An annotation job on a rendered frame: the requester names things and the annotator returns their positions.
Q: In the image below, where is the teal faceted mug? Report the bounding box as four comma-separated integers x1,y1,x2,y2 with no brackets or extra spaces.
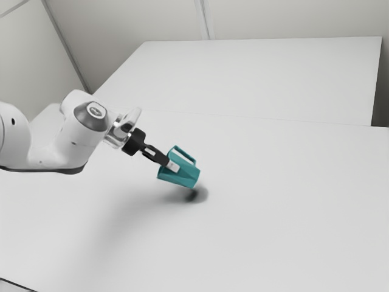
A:
156,145,201,190

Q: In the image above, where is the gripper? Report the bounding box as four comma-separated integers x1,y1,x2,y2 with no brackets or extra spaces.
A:
122,128,181,174

